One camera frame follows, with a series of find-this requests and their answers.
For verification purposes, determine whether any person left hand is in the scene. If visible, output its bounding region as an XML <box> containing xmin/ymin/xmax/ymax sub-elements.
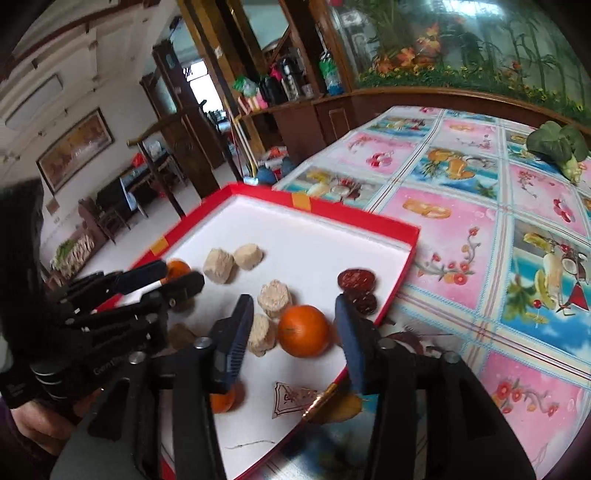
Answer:
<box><xmin>10</xmin><ymin>388</ymin><xmax>102</xmax><ymax>456</ymax></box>

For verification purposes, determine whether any green water bottle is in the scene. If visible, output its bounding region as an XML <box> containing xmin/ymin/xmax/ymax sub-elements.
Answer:
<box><xmin>320</xmin><ymin>50</ymin><xmax>345</xmax><ymax>96</ymax></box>

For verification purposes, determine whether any brown kiwi-like fruit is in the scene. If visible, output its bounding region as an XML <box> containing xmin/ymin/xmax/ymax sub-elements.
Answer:
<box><xmin>167</xmin><ymin>323</ymin><xmax>197</xmax><ymax>351</ymax></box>

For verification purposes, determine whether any beige cake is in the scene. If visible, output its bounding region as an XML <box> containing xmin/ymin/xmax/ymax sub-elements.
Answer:
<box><xmin>202</xmin><ymin>248</ymin><xmax>235</xmax><ymax>284</ymax></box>
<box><xmin>247</xmin><ymin>314</ymin><xmax>276</xmax><ymax>357</ymax></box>
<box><xmin>233</xmin><ymin>243</ymin><xmax>264</xmax><ymax>271</ymax></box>

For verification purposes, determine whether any green leafy vegetable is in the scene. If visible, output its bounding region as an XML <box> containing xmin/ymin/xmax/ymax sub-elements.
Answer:
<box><xmin>526</xmin><ymin>121</ymin><xmax>589</xmax><ymax>185</ymax></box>

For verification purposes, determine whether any orange mandarin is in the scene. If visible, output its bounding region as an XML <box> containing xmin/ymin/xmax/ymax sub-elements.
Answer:
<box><xmin>162</xmin><ymin>259</ymin><xmax>191</xmax><ymax>283</ymax></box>
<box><xmin>276</xmin><ymin>305</ymin><xmax>331</xmax><ymax>358</ymax></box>
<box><xmin>209</xmin><ymin>381</ymin><xmax>245</xmax><ymax>414</ymax></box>

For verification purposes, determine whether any red date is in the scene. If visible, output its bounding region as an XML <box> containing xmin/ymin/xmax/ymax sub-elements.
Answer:
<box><xmin>346</xmin><ymin>290</ymin><xmax>378</xmax><ymax>316</ymax></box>
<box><xmin>338</xmin><ymin>268</ymin><xmax>377</xmax><ymax>292</ymax></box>

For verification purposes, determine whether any framed wall painting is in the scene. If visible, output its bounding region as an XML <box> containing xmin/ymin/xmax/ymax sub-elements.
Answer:
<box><xmin>36</xmin><ymin>108</ymin><xmax>114</xmax><ymax>194</ymax></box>

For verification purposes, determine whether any wooden cabinet with mural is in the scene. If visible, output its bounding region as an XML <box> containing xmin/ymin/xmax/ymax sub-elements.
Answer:
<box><xmin>174</xmin><ymin>0</ymin><xmax>591</xmax><ymax>163</ymax></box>

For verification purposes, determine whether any colourful fruit print tablecloth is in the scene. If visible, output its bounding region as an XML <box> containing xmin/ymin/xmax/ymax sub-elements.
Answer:
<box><xmin>279</xmin><ymin>106</ymin><xmax>590</xmax><ymax>479</ymax></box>

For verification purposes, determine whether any beige cake cylinder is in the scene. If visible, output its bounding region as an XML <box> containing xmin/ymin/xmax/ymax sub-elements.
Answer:
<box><xmin>257</xmin><ymin>280</ymin><xmax>293</xmax><ymax>319</ymax></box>

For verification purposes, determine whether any red white gift box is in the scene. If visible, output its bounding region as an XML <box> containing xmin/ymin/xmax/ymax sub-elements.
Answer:
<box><xmin>78</xmin><ymin>181</ymin><xmax>422</xmax><ymax>480</ymax></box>

